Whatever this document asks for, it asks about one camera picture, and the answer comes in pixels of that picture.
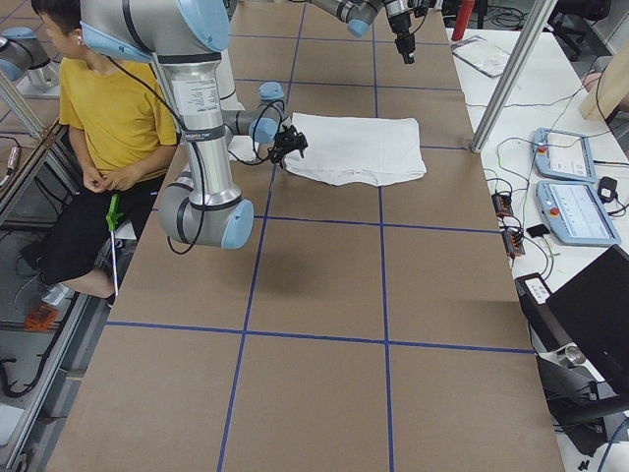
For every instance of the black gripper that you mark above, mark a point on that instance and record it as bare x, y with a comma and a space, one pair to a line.
399, 24
284, 147

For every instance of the white long-sleeve printed shirt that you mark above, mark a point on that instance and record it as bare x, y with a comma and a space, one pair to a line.
345, 150

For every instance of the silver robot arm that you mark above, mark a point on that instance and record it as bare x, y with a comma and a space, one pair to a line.
359, 16
186, 39

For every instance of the red cylinder object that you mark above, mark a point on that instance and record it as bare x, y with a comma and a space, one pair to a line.
462, 19

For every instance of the person in yellow shirt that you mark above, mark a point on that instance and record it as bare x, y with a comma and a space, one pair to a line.
124, 139

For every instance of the upper black orange connector box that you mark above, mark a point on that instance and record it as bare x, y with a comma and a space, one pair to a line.
502, 205

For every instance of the black orange connector box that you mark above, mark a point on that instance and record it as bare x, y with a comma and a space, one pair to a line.
502, 205
513, 243

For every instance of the upper blue teach pendant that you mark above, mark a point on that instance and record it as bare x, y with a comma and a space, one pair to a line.
563, 155

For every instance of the blue teach pendant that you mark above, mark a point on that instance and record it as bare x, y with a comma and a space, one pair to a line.
574, 214
563, 155

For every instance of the wooden board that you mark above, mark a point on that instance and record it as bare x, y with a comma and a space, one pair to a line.
607, 90

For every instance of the lower black orange connector box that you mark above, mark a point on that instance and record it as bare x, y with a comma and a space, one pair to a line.
513, 243

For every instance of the small black phone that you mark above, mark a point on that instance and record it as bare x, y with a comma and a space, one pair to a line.
538, 230

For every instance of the lower blue teach pendant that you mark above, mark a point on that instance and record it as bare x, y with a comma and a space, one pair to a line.
574, 214

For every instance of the black plug adapter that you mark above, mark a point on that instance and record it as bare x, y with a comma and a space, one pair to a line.
607, 189

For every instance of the orange floor box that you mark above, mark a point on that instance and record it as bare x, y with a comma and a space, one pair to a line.
40, 318

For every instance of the black laptop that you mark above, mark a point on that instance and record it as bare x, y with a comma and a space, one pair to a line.
590, 310

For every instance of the white camera pole base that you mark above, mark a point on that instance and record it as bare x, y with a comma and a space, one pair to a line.
226, 86

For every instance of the aluminium frame post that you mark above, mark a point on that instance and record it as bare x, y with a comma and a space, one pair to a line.
519, 56

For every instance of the green handled grabber stick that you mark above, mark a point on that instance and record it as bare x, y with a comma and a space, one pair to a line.
112, 218

